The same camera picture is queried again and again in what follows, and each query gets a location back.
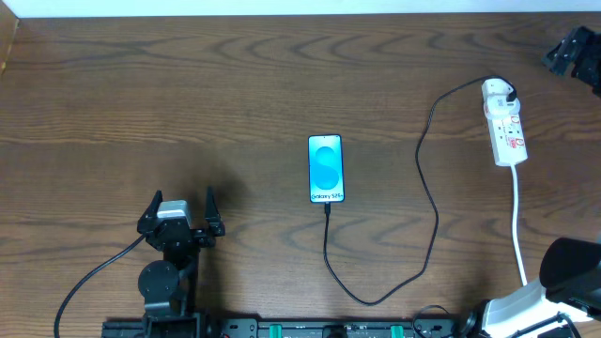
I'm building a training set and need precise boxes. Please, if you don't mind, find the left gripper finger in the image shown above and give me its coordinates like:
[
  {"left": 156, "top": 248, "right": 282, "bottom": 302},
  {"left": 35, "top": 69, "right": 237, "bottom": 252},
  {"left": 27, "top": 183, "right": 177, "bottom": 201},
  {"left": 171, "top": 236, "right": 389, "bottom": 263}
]
[
  {"left": 139, "top": 190, "right": 162, "bottom": 224},
  {"left": 205, "top": 187, "right": 222, "bottom": 229}
]

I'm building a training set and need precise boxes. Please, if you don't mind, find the black charging cable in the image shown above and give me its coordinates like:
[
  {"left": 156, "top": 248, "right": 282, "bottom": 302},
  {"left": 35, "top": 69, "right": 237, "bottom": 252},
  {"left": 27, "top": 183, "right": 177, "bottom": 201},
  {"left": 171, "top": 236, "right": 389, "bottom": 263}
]
[{"left": 322, "top": 74, "right": 518, "bottom": 307}]

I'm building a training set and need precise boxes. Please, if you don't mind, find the blue Galaxy smartphone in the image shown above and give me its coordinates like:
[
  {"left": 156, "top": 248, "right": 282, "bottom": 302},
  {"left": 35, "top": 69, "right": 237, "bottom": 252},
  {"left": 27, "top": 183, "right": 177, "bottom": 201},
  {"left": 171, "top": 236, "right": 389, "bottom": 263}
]
[{"left": 308, "top": 134, "right": 346, "bottom": 204}]

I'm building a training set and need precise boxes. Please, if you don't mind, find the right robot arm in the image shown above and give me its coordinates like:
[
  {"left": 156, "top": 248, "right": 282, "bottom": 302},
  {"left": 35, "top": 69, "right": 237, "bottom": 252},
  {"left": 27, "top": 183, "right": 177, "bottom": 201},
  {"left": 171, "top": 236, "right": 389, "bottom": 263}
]
[{"left": 459, "top": 26, "right": 600, "bottom": 337}]

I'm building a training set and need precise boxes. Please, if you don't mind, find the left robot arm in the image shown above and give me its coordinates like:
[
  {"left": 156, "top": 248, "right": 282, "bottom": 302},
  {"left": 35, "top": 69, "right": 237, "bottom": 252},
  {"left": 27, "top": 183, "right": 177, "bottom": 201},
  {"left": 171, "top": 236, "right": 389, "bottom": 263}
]
[{"left": 137, "top": 188, "right": 225, "bottom": 337}]

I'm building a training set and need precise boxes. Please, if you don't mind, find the white charger plug adapter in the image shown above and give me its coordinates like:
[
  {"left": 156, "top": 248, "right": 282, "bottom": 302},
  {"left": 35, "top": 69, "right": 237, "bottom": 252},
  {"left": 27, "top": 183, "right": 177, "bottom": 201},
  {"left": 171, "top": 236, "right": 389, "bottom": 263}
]
[{"left": 481, "top": 78, "right": 517, "bottom": 102}]

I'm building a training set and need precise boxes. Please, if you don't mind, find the white power strip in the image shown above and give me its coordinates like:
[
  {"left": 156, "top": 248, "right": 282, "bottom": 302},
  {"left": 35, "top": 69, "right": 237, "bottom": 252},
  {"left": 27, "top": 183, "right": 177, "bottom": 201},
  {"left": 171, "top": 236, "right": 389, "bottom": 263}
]
[{"left": 484, "top": 95, "right": 528, "bottom": 167}]

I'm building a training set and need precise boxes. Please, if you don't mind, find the brown cardboard panel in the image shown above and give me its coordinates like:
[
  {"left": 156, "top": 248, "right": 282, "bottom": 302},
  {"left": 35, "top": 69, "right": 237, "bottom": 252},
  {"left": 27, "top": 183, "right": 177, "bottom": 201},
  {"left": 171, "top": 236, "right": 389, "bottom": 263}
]
[{"left": 0, "top": 1, "right": 20, "bottom": 74}]

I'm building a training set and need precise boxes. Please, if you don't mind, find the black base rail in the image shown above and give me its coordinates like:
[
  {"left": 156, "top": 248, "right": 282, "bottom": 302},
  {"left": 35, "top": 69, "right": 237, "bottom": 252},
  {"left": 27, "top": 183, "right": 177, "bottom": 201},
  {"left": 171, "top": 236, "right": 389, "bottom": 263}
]
[{"left": 100, "top": 318, "right": 462, "bottom": 338}]

